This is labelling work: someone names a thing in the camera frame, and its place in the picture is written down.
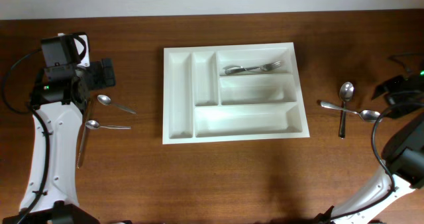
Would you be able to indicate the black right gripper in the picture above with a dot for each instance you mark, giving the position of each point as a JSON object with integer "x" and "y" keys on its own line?
{"x": 387, "y": 86}

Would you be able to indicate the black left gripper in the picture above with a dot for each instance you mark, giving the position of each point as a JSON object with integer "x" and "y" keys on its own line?
{"x": 104, "y": 73}

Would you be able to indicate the small steel teaspoon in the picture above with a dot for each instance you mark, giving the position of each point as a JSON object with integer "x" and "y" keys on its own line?
{"x": 91, "y": 124}
{"x": 106, "y": 100}

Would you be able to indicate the steel tablespoon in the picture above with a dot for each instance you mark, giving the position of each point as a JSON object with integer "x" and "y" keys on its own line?
{"x": 366, "y": 115}
{"x": 345, "y": 94}

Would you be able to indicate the steel fork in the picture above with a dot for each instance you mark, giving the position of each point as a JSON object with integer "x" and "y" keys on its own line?
{"x": 230, "y": 70}
{"x": 270, "y": 66}

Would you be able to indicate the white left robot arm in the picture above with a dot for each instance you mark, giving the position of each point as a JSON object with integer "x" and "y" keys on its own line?
{"x": 58, "y": 104}

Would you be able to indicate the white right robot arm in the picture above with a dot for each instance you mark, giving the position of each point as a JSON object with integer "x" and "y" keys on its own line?
{"x": 401, "y": 160}

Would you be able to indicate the white cutlery tray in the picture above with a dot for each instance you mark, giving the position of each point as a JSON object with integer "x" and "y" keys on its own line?
{"x": 202, "y": 104}

